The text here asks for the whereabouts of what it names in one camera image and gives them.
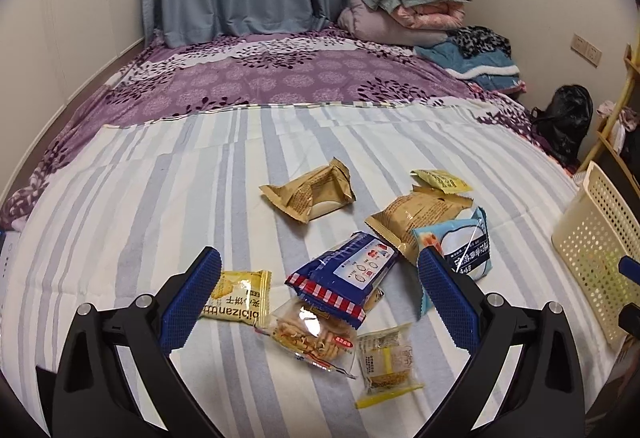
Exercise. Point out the clear cake packet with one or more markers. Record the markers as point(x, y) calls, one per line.
point(387, 358)

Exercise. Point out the leopard print cloth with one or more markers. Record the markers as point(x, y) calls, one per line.
point(477, 41)

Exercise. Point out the pink floral quilt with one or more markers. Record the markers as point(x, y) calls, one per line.
point(425, 16)

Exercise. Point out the pink clothing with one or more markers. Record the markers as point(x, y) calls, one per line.
point(607, 108)

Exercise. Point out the light blue snack packet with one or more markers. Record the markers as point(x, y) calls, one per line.
point(467, 248)

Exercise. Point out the blue fleece garment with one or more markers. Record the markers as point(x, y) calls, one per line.
point(475, 68)

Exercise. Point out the small yellow snack packet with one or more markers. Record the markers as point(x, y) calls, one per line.
point(442, 181)

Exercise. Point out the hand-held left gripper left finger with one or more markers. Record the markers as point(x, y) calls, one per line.
point(192, 298)

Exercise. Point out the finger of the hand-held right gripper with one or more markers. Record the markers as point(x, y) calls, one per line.
point(631, 318)
point(631, 268)

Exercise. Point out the wooden shelf rack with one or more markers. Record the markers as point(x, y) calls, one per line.
point(615, 133)

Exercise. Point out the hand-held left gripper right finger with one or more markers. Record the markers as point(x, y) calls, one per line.
point(447, 300)

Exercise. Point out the cream perforated plastic basket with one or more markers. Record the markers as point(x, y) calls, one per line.
point(597, 238)

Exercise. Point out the white wardrobe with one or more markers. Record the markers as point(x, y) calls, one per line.
point(75, 8)

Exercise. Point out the yellow biscuit packet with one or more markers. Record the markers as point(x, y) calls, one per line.
point(237, 298)

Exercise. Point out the striped blanket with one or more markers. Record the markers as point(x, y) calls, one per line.
point(150, 198)

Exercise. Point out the white wall socket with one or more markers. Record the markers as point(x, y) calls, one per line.
point(593, 55)
point(579, 44)

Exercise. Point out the blue cracker packet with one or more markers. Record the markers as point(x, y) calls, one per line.
point(345, 275)

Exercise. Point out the clear cracker packet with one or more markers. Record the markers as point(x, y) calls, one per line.
point(310, 338)

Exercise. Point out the brown dotted snack packet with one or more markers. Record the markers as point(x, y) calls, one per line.
point(305, 198)
point(412, 218)

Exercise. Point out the purple floral bed sheet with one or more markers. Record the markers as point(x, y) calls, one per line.
point(280, 78)

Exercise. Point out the black backpack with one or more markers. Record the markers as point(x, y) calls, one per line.
point(562, 123)

